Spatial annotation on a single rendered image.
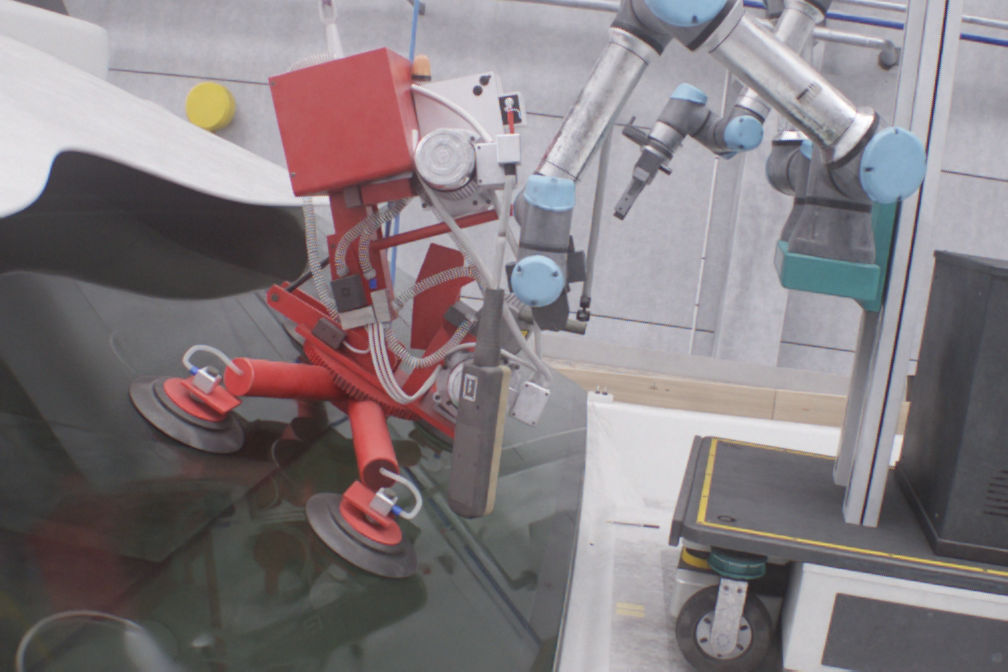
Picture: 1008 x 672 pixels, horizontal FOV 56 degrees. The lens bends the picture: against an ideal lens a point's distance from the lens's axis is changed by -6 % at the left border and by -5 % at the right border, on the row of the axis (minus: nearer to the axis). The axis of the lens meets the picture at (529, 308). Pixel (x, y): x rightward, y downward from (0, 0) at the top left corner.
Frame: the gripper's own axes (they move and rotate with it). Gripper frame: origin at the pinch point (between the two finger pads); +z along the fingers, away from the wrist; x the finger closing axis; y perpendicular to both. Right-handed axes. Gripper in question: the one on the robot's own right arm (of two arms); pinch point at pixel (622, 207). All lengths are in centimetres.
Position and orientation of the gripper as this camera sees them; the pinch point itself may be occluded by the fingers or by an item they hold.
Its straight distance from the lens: 224.5
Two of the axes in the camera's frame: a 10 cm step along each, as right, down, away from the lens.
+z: -5.2, 8.5, 0.3
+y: 8.5, 5.2, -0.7
